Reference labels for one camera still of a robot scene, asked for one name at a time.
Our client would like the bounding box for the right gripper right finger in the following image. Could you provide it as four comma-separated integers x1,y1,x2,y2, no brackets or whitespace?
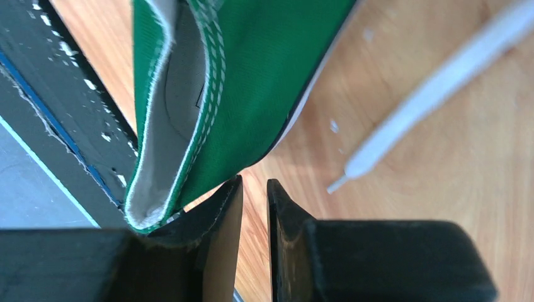
266,179,498,301

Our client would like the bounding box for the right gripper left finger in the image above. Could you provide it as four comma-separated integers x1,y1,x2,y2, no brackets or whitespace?
1,176,243,301

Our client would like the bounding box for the green canvas sneaker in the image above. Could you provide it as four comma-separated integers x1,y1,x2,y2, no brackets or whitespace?
124,1,358,233

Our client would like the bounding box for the white shoelace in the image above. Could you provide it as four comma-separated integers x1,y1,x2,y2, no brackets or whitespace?
327,1,533,194

